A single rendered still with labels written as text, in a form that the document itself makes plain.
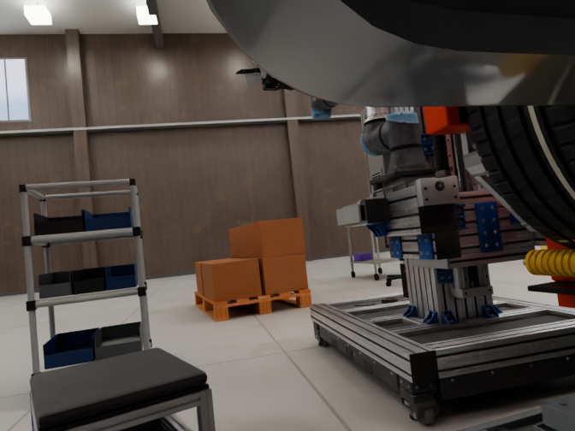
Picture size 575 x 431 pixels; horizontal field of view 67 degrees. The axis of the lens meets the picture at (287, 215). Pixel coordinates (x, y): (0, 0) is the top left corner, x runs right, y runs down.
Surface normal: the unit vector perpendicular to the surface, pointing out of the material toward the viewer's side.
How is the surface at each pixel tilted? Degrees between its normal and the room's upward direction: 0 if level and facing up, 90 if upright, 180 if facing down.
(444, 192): 90
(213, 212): 90
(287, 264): 90
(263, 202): 90
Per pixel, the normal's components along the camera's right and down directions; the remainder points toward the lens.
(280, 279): 0.38, -0.09
